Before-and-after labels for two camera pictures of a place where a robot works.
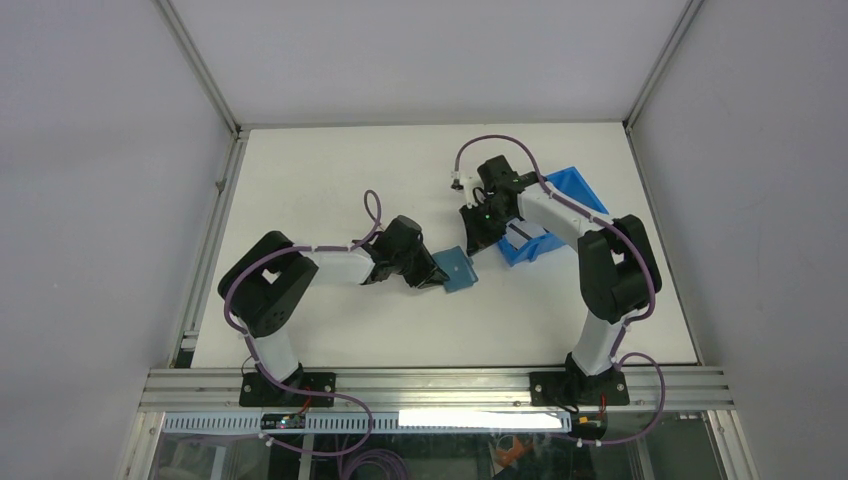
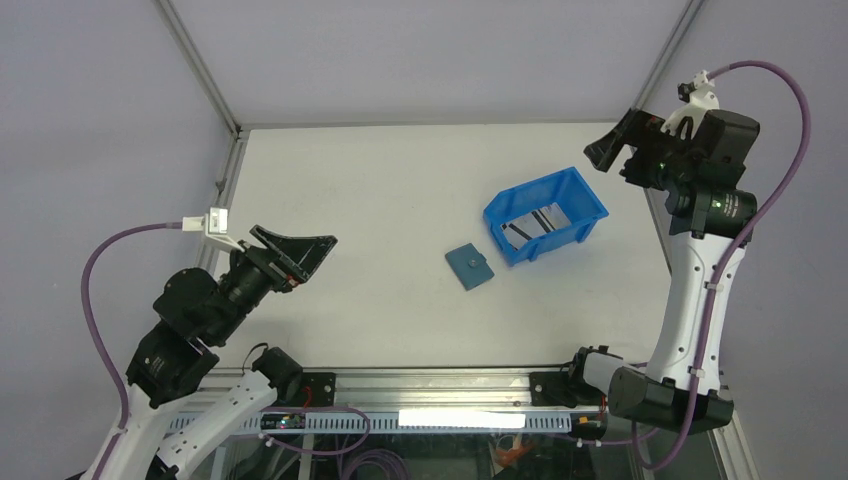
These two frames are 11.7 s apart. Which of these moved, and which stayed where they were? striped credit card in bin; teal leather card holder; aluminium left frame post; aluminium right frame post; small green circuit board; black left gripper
Moved: teal leather card holder; black left gripper
Stayed: aluminium right frame post; small green circuit board; striped credit card in bin; aluminium left frame post
